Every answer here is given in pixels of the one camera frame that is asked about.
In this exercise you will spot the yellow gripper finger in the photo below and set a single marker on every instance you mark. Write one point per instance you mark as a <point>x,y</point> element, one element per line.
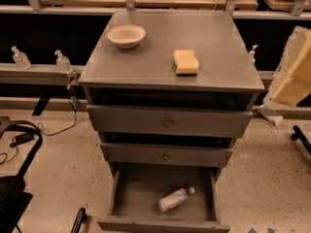
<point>292,79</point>

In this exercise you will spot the clear plastic bottle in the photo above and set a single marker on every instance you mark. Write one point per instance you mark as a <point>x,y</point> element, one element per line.
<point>175,199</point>

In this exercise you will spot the small pump bottle right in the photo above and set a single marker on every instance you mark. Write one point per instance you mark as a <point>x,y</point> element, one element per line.
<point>252,53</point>

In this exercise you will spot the grey drawer cabinet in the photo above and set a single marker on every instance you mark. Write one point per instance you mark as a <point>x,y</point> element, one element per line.
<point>146,76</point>

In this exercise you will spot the grey middle drawer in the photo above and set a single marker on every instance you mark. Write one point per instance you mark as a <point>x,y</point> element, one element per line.
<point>169,155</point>

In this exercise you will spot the grey top drawer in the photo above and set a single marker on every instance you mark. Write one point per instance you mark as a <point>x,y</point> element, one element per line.
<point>169,121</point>

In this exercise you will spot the grey open bottom drawer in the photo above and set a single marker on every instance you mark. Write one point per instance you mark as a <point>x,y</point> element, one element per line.
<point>138,187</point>

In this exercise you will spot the clear pump bottle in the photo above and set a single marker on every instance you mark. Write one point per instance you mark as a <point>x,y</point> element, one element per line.
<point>63,63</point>
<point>20,59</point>

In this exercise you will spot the clear pump bottle far left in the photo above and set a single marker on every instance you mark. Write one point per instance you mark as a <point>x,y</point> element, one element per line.
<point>20,59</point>

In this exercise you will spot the grey block on floor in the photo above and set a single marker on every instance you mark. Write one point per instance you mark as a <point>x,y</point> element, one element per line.
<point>270,115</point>

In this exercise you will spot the black bar right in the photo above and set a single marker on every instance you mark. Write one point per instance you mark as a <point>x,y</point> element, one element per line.
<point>298,135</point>

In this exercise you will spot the yellow sponge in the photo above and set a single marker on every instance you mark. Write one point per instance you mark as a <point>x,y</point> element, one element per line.
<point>186,62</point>

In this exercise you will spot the beige bowl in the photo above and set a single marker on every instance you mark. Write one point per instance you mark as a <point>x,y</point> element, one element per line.
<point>126,36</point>

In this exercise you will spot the black power adapter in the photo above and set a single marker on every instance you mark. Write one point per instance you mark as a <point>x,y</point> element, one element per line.
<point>23,138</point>

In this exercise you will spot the black chair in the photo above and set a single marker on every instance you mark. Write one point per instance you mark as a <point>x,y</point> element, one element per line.
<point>13,198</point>

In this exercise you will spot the black handle at bottom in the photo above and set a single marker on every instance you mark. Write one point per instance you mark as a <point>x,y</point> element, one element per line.
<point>80,218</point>

